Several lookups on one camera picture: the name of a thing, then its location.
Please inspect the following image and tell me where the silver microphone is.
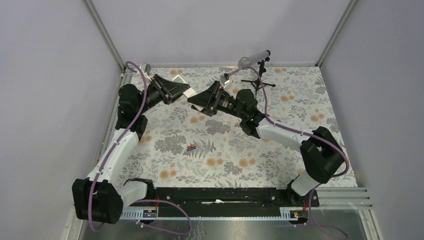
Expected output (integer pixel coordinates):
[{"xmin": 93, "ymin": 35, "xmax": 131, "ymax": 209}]
[{"xmin": 237, "ymin": 50, "xmax": 271, "ymax": 69}]

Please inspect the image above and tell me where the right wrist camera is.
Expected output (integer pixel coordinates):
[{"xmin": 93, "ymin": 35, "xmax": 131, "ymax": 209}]
[{"xmin": 220, "ymin": 73, "xmax": 232, "ymax": 89}]

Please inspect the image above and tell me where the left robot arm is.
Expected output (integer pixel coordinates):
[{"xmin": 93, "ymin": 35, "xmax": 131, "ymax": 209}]
[{"xmin": 71, "ymin": 74, "xmax": 190, "ymax": 224}]

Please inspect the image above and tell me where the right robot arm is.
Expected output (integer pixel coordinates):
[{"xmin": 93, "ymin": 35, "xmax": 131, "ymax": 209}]
[{"xmin": 187, "ymin": 81, "xmax": 346, "ymax": 206}]

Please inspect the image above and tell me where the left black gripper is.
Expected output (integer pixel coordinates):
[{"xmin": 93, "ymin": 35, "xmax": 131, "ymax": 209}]
[{"xmin": 137, "ymin": 73, "xmax": 190, "ymax": 115}]

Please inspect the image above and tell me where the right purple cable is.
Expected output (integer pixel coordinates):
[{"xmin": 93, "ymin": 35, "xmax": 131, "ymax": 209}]
[{"xmin": 228, "ymin": 66, "xmax": 350, "ymax": 178}]

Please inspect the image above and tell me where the white remote control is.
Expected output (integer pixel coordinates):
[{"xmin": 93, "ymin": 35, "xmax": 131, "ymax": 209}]
[{"xmin": 172, "ymin": 74, "xmax": 205, "ymax": 112}]

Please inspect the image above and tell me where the purple cable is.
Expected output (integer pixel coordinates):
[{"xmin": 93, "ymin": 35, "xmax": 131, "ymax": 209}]
[
  {"xmin": 87, "ymin": 61, "xmax": 149, "ymax": 232},
  {"xmin": 228, "ymin": 66, "xmax": 350, "ymax": 178}
]

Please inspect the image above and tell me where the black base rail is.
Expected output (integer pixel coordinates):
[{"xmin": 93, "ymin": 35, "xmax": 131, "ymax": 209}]
[{"xmin": 147, "ymin": 187, "xmax": 320, "ymax": 218}]

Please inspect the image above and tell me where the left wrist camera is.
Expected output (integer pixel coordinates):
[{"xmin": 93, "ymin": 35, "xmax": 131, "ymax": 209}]
[{"xmin": 139, "ymin": 62, "xmax": 152, "ymax": 78}]

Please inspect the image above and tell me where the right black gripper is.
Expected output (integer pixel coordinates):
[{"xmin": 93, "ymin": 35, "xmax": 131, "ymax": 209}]
[{"xmin": 187, "ymin": 80, "xmax": 246, "ymax": 120}]

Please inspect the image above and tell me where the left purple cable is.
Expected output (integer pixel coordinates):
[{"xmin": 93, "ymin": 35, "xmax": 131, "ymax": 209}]
[{"xmin": 87, "ymin": 61, "xmax": 149, "ymax": 232}]

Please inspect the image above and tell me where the black tripod mic stand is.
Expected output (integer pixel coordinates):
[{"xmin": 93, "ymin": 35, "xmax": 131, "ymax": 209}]
[{"xmin": 241, "ymin": 57, "xmax": 276, "ymax": 97}]

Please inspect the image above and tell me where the floral table mat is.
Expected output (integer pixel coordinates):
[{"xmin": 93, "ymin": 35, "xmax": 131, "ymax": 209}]
[{"xmin": 117, "ymin": 67, "xmax": 344, "ymax": 188}]

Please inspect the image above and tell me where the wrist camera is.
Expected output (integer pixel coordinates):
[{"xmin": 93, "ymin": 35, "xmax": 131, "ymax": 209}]
[
  {"xmin": 220, "ymin": 73, "xmax": 232, "ymax": 89},
  {"xmin": 139, "ymin": 62, "xmax": 152, "ymax": 78}
]

